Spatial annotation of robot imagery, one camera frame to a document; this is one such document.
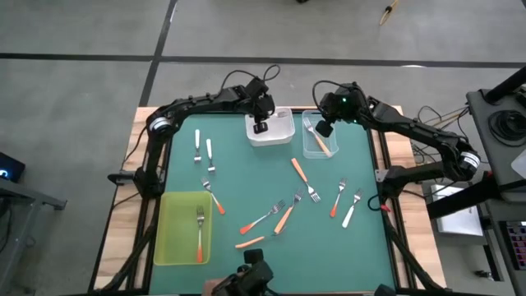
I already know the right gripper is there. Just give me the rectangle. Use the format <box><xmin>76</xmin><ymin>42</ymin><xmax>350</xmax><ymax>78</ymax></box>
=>
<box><xmin>315</xmin><ymin>83</ymin><xmax>370</xmax><ymax>139</ymax></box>

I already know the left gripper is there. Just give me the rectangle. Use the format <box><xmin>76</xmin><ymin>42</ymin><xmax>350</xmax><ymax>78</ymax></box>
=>
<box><xmin>245</xmin><ymin>92</ymin><xmax>277</xmax><ymax>135</ymax></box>

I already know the peach handled fork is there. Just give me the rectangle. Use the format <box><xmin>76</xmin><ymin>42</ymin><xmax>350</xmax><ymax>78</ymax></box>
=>
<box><xmin>302</xmin><ymin>117</ymin><xmax>334</xmax><ymax>159</ymax></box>
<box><xmin>273</xmin><ymin>187</ymin><xmax>305</xmax><ymax>235</ymax></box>
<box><xmin>290</xmin><ymin>157</ymin><xmax>322</xmax><ymax>204</ymax></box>

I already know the orange steel fork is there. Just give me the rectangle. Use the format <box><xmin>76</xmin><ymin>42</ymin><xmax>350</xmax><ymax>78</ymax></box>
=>
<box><xmin>200</xmin><ymin>176</ymin><xmax>227</xmax><ymax>216</ymax></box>
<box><xmin>239</xmin><ymin>199</ymin><xmax>287</xmax><ymax>236</ymax></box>
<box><xmin>329</xmin><ymin>177</ymin><xmax>348</xmax><ymax>219</ymax></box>
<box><xmin>196</xmin><ymin>205</ymin><xmax>205</xmax><ymax>264</ymax></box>

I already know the white plastic bin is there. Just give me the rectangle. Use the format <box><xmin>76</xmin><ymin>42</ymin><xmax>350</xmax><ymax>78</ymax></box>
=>
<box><xmin>244</xmin><ymin>107</ymin><xmax>296</xmax><ymax>148</ymax></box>

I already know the clear plastic bin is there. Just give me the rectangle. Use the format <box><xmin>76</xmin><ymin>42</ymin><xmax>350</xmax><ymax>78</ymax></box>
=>
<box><xmin>302</xmin><ymin>109</ymin><xmax>340</xmax><ymax>160</ymax></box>

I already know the yellow-green plastic bin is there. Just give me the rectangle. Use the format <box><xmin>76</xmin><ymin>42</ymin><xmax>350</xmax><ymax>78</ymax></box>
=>
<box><xmin>153</xmin><ymin>190</ymin><xmax>214</xmax><ymax>266</ymax></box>

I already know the black angled beam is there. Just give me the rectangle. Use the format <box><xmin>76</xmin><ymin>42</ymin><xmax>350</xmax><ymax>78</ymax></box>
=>
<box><xmin>426</xmin><ymin>176</ymin><xmax>501</xmax><ymax>220</ymax></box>

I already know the white electronics box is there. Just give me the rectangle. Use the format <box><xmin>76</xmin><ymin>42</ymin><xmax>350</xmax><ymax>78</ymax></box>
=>
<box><xmin>430</xmin><ymin>183</ymin><xmax>485</xmax><ymax>238</ymax></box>

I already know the gray equipment cart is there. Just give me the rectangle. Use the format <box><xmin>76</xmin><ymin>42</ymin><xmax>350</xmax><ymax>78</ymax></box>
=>
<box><xmin>465</xmin><ymin>88</ymin><xmax>526</xmax><ymax>202</ymax></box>

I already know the black pole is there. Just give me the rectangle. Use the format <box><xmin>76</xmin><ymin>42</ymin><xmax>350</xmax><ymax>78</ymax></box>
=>
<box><xmin>482</xmin><ymin>65</ymin><xmax>526</xmax><ymax>104</ymax></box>

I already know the black button control deck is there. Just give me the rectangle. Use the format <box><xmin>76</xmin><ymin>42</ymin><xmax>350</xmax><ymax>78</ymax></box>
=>
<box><xmin>499</xmin><ymin>220</ymin><xmax>526</xmax><ymax>272</ymax></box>

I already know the gray desk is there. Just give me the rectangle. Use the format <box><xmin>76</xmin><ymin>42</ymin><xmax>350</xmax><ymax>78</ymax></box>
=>
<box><xmin>0</xmin><ymin>176</ymin><xmax>68</xmax><ymax>289</ymax></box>

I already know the black computer with blue light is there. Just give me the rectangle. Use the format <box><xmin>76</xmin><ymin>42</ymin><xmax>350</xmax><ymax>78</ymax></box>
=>
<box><xmin>0</xmin><ymin>150</ymin><xmax>26</xmax><ymax>184</ymax></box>

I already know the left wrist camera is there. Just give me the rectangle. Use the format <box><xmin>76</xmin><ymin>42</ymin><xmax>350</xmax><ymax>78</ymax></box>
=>
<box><xmin>245</xmin><ymin>76</ymin><xmax>270</xmax><ymax>98</ymax></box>

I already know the black table frame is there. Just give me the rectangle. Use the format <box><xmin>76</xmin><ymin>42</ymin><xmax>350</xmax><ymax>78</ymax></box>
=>
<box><xmin>92</xmin><ymin>105</ymin><xmax>443</xmax><ymax>296</ymax></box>

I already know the orange handle piece bottom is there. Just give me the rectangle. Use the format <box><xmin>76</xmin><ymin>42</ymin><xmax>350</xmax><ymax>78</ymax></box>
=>
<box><xmin>234</xmin><ymin>228</ymin><xmax>288</xmax><ymax>250</ymax></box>

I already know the yellow hanging cable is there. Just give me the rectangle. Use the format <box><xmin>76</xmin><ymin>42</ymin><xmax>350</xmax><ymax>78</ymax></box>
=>
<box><xmin>378</xmin><ymin>0</ymin><xmax>400</xmax><ymax>26</ymax></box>

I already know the black camera device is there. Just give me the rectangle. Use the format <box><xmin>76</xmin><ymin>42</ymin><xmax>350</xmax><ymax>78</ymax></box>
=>
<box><xmin>211</xmin><ymin>247</ymin><xmax>275</xmax><ymax>296</ymax></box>

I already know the coiled black cable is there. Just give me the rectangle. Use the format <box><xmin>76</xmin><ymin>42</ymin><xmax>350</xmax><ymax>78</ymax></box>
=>
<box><xmin>487</xmin><ymin>109</ymin><xmax>526</xmax><ymax>148</ymax></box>

